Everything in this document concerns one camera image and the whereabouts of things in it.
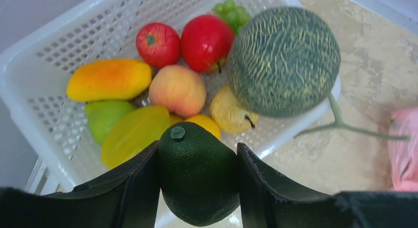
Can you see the white plastic basket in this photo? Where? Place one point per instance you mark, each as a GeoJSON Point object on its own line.
{"type": "Point", "coordinates": [35, 73]}

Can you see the yellow lemon fruit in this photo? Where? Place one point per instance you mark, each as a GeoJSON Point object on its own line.
{"type": "Point", "coordinates": [207, 123]}
{"type": "Point", "coordinates": [175, 119]}

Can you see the green grapes bunch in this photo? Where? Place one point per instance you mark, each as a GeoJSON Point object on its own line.
{"type": "Point", "coordinates": [235, 16]}

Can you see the pink plastic bag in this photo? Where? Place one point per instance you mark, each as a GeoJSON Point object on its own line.
{"type": "Point", "coordinates": [403, 155]}

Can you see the large red apple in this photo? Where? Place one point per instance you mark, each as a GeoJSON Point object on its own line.
{"type": "Point", "coordinates": [205, 43]}

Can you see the green netted melon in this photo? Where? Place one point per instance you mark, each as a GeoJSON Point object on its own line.
{"type": "Point", "coordinates": [284, 62]}

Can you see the peach fruit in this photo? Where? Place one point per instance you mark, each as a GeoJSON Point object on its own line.
{"type": "Point", "coordinates": [179, 89]}

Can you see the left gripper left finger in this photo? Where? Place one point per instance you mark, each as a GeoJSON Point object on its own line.
{"type": "Point", "coordinates": [124, 197]}

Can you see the orange yellow mango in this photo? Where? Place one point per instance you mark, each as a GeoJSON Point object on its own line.
{"type": "Point", "coordinates": [109, 79]}

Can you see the green lime fruit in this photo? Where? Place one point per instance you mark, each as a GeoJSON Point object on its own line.
{"type": "Point", "coordinates": [102, 116]}

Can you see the small red apple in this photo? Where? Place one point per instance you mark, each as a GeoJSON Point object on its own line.
{"type": "Point", "coordinates": [158, 44]}

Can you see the pale yellow fruit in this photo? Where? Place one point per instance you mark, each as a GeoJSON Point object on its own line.
{"type": "Point", "coordinates": [229, 114]}

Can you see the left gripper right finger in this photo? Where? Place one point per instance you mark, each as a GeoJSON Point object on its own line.
{"type": "Point", "coordinates": [269, 199]}

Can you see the aluminium frame rail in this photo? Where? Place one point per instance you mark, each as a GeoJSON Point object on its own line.
{"type": "Point", "coordinates": [42, 181]}

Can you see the dark green avocado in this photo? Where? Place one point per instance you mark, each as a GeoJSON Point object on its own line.
{"type": "Point", "coordinates": [198, 174]}

